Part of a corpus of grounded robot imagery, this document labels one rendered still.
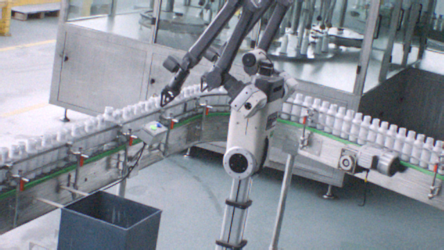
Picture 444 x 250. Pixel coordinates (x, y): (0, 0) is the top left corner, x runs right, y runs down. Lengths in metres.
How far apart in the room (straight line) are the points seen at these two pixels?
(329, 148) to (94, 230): 2.07
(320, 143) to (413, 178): 0.65
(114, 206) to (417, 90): 5.42
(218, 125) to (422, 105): 3.89
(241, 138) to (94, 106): 3.98
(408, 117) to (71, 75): 3.30
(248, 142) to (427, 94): 4.91
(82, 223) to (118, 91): 4.30
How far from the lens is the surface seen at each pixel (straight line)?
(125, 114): 4.47
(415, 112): 8.96
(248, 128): 4.14
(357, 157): 5.08
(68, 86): 8.15
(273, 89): 4.15
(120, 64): 7.84
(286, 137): 5.47
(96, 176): 4.27
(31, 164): 3.80
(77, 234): 3.70
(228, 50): 3.98
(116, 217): 3.94
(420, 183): 5.04
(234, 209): 4.33
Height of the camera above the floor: 2.30
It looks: 15 degrees down
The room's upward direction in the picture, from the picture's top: 10 degrees clockwise
